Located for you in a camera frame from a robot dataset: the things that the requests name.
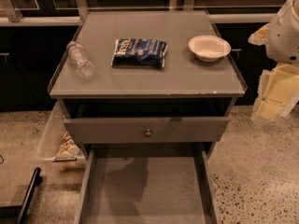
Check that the metal window frame rail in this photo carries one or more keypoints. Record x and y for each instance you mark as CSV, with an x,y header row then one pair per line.
x,y
219,11

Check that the grey drawer cabinet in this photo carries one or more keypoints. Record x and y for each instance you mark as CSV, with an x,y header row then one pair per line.
x,y
186,87

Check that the grey top drawer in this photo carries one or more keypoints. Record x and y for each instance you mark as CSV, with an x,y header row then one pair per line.
x,y
132,130

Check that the white paper bowl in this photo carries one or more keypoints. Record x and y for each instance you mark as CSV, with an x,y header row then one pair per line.
x,y
209,48

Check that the black metal bar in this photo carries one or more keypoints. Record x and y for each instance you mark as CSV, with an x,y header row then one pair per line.
x,y
19,211

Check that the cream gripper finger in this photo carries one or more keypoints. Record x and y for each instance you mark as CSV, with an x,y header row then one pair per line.
x,y
278,93
259,37

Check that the open grey middle drawer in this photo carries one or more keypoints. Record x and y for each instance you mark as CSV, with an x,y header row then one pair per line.
x,y
148,185

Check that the round metal drawer knob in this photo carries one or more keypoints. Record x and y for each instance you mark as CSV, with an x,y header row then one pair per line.
x,y
148,133

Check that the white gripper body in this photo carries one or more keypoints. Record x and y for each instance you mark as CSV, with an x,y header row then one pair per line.
x,y
285,36

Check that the clear plastic water bottle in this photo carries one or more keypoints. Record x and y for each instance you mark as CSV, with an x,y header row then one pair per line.
x,y
80,61

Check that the clear plastic storage bin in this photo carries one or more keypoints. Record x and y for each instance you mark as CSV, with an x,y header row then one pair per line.
x,y
50,141

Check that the blue chip bag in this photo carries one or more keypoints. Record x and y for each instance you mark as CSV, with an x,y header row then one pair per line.
x,y
139,52

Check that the snack packets in bin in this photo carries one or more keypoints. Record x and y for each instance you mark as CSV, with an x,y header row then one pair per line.
x,y
68,147

